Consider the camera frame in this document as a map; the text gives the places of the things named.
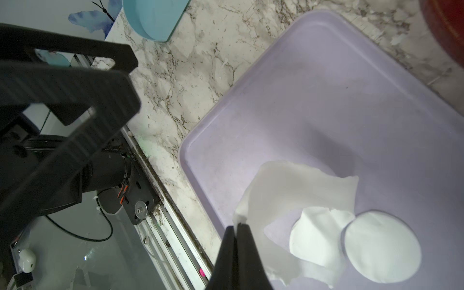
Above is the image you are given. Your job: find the teal plastic scoop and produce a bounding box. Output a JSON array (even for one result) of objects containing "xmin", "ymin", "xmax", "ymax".
[{"xmin": 122, "ymin": 0, "xmax": 190, "ymax": 42}]

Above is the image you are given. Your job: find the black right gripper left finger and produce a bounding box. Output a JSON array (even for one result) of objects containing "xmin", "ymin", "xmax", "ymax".
[{"xmin": 205, "ymin": 226, "xmax": 238, "ymax": 290}]

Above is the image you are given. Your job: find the red round tray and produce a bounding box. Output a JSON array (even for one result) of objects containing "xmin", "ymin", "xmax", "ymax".
[{"xmin": 419, "ymin": 0, "xmax": 464, "ymax": 67}]

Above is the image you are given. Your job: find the round cut dough wrapper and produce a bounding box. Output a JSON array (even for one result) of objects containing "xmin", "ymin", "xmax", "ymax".
[{"xmin": 344, "ymin": 211, "xmax": 422, "ymax": 284}]

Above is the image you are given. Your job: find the lavender silicone mat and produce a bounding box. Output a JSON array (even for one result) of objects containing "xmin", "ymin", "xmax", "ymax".
[{"xmin": 180, "ymin": 10, "xmax": 464, "ymax": 290}]

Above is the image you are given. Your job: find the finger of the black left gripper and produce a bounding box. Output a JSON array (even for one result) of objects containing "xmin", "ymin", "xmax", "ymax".
[
  {"xmin": 1, "ymin": 62, "xmax": 141, "ymax": 248},
  {"xmin": 1, "ymin": 24, "xmax": 138, "ymax": 73}
]

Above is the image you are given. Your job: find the white dough piece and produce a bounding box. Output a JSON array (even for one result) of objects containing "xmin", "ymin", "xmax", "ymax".
[{"xmin": 233, "ymin": 161, "xmax": 359, "ymax": 288}]

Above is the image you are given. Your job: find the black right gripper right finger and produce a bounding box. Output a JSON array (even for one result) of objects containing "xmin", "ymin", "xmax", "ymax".
[{"xmin": 236, "ymin": 224, "xmax": 273, "ymax": 290}]

